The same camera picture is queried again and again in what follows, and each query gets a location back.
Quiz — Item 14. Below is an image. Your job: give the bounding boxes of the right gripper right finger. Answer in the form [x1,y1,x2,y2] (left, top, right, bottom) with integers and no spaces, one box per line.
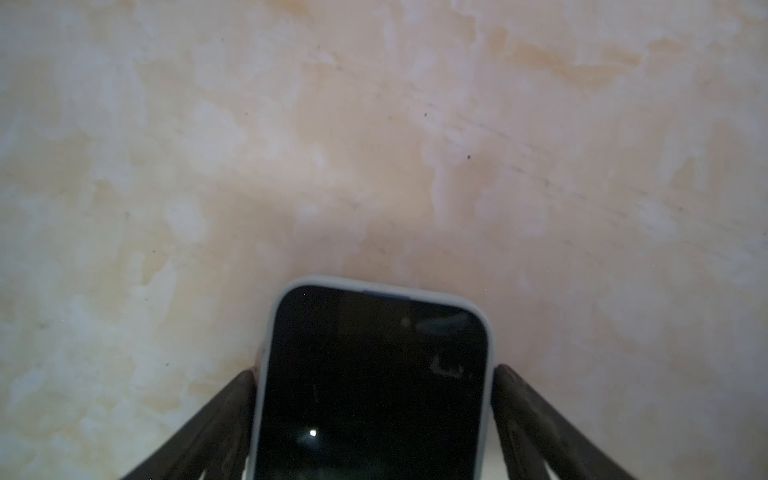
[491,364,632,479]

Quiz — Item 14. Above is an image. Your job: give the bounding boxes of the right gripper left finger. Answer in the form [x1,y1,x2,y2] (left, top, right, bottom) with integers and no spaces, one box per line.
[125,369,257,480]

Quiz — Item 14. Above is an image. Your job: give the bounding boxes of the black smartphone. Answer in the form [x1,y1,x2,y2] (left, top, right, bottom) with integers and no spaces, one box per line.
[254,285,488,480]

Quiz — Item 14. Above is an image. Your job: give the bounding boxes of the light blue phone case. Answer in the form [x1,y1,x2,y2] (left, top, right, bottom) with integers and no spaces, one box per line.
[244,275,496,480]

